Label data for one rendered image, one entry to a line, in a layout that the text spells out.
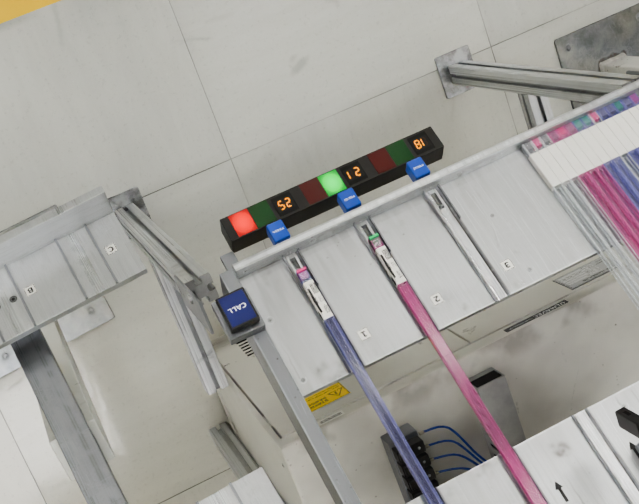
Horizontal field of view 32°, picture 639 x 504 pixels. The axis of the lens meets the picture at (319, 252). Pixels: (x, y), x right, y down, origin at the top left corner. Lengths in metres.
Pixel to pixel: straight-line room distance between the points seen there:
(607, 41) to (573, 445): 1.28
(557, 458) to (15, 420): 1.19
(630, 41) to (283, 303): 1.31
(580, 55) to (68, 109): 1.08
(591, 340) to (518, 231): 0.38
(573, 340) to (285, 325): 0.57
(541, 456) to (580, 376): 0.47
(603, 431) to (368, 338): 0.32
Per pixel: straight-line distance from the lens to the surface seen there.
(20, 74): 2.16
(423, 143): 1.64
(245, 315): 1.44
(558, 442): 1.46
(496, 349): 1.81
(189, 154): 2.22
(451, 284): 1.52
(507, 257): 1.55
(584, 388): 1.91
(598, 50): 2.54
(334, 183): 1.60
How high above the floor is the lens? 2.15
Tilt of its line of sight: 68 degrees down
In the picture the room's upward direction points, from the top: 121 degrees clockwise
